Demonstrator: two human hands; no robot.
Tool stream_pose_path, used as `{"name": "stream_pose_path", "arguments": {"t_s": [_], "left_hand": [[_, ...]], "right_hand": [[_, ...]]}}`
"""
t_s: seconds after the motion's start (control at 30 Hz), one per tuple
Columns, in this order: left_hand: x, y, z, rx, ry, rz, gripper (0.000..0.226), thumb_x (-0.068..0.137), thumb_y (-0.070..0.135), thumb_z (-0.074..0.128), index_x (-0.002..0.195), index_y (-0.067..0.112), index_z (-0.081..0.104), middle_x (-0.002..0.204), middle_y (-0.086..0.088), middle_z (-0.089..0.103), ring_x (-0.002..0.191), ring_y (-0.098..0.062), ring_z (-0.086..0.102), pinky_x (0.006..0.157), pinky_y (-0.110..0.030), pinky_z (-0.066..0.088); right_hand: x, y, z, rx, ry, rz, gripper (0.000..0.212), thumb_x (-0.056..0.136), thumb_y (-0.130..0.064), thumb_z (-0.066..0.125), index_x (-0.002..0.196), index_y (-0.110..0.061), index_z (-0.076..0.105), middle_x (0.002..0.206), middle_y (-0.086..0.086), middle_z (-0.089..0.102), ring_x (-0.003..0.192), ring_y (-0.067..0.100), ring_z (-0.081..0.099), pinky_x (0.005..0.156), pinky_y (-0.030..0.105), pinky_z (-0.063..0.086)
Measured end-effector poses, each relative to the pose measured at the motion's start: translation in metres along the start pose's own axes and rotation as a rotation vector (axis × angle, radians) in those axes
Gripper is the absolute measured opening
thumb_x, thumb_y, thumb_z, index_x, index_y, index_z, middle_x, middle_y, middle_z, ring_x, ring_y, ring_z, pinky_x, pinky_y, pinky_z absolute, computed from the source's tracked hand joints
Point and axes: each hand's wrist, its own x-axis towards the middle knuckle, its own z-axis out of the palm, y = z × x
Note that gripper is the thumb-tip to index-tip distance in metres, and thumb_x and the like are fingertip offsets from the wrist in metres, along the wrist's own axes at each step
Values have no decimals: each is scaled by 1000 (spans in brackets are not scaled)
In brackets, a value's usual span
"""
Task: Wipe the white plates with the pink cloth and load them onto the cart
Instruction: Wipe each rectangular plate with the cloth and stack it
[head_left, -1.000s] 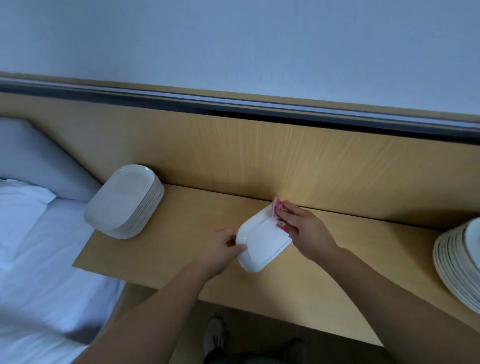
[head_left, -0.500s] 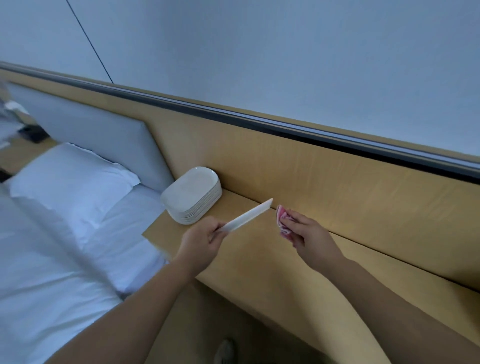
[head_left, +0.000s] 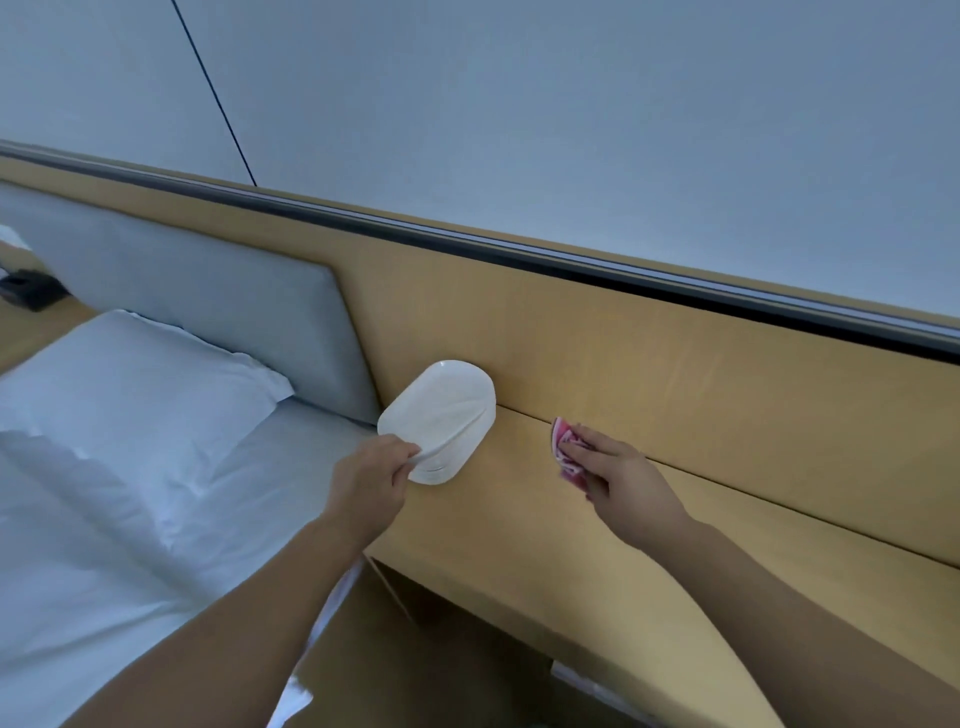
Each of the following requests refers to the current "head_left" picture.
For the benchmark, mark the person's left hand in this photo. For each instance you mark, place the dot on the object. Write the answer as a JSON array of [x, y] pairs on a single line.
[[368, 492]]

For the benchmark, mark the person's right hand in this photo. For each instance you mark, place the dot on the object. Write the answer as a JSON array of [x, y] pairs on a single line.
[[638, 492]]

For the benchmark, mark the pink cleaning cloth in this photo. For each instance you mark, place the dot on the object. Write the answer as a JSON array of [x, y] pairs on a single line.
[[564, 443]]

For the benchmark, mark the pile of white oblong plates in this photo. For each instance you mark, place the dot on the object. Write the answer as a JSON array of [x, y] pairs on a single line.
[[458, 468]]

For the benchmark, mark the white glossy rectangular plate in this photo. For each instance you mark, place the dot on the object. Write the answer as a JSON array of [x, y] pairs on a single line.
[[443, 402]]

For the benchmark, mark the person's right forearm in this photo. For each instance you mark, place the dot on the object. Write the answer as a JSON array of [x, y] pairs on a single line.
[[818, 645]]

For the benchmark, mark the white bed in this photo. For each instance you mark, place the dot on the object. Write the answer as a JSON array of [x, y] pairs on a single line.
[[195, 540]]

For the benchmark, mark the white pillow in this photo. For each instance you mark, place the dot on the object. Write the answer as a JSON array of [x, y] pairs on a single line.
[[128, 398]]

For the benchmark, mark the grey upholstered headboard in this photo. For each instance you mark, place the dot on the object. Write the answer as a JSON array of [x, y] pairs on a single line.
[[195, 293]]

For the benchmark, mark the wooden bedside table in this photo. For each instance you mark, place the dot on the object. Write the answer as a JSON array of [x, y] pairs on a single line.
[[38, 333]]

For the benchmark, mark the black telephone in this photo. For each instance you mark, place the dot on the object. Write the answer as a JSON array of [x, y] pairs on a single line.
[[30, 290]]

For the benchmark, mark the black wall rail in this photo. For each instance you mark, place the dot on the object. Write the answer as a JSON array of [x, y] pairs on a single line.
[[450, 237]]

